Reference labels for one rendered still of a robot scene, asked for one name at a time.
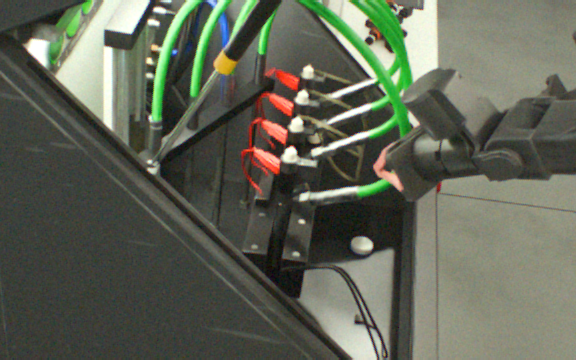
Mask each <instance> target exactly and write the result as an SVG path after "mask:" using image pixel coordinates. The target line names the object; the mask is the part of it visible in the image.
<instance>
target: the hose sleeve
mask: <svg viewBox="0 0 576 360"><path fill-rule="evenodd" d="M360 187H362V186H351V187H345V188H341V189H335V190H327V191H319V192H315V193H311V195H310V203H311V205H312V206H323V205H328V204H335V203H342V202H350V200H355V199H362V198H363V197H360V195H359V192H358V190H359V188H360Z"/></svg>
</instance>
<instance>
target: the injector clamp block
mask: <svg viewBox="0 0 576 360"><path fill-rule="evenodd" d="M320 146H322V145H321V142H319V143H311V142H310V141H308V139H307V137H306V139H304V144H303V151H302V155H306V154H308V153H311V152H312V150H315V149H317V147H320ZM322 163H323V159H322V160H319V163H318V167H317V168H313V167H308V166H302V165H301V166H299V171H298V177H297V183H296V185H300V184H303V183H308V185H309V187H310V191H309V192H306V193H315V192H318V189H319V183H320V176H321V169H322ZM277 176H278V175H276V173H275V177H274V181H273V185H272V190H271V194H270V199H269V204H268V207H261V206H256V205H255V202H253V206H252V210H251V214H250V218H249V222H248V226H247V231H246V235H245V239H244V243H243V247H242V252H241V253H242V254H243V255H244V257H245V258H246V259H247V260H249V261H250V262H251V263H252V264H254V265H255V266H256V267H257V268H258V269H259V270H260V271H261V272H262V273H263V274H264V275H265V273H271V274H277V275H280V277H278V283H277V288H278V289H280V290H281V291H282V292H283V293H284V294H285V295H286V296H287V297H292V298H298V299H299V298H300V295H301V290H302V283H303V277H304V272H306V270H302V271H294V272H292V273H290V272H289V271H290V270H288V271H282V269H283V268H287V267H296V266H304V265H307V261H308V253H309V247H310V241H311V235H312V227H313V221H314V215H315V209H316V207H312V208H302V207H301V205H300V203H299V198H300V195H298V196H295V197H294V198H293V204H292V209H291V208H290V211H289V218H288V224H287V232H286V233H285V237H284V243H283V250H282V257H281V263H280V265H278V266H276V267H273V266H271V265H270V264H269V257H270V249H271V242H272V235H273V227H274V220H275V213H276V210H275V207H276V199H278V197H277V195H276V183H277Z"/></svg>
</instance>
